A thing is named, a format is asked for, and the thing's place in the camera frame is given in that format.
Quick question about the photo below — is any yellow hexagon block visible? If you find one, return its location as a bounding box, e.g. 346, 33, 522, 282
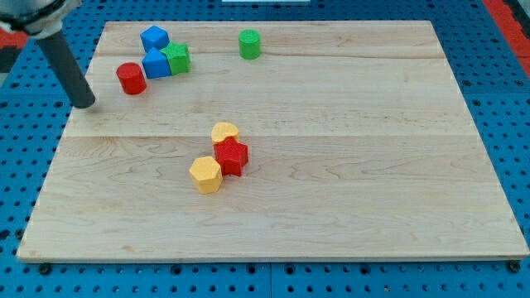
189, 156, 223, 194

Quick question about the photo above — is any red cylinder block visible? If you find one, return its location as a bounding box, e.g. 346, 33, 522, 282
116, 62, 147, 95

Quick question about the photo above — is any blue triangular block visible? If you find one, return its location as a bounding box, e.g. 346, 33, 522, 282
142, 48, 171, 79

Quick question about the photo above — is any wooden board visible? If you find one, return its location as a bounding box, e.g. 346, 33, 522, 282
17, 21, 529, 263

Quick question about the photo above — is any yellow heart block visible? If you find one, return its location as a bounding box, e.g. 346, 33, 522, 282
210, 122, 240, 144

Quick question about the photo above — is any blue cube block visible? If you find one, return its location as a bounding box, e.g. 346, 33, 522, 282
140, 26, 170, 52

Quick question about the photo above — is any red star block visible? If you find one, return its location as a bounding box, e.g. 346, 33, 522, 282
213, 137, 248, 176

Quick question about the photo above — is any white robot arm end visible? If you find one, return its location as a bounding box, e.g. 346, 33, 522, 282
1, 0, 82, 39

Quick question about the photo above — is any green cylinder block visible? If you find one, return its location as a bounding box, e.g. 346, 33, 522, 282
238, 29, 261, 60

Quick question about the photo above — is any green star block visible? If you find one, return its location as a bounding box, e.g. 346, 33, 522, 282
161, 41, 190, 75

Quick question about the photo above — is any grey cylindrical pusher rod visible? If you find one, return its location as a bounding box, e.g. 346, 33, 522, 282
36, 31, 95, 108

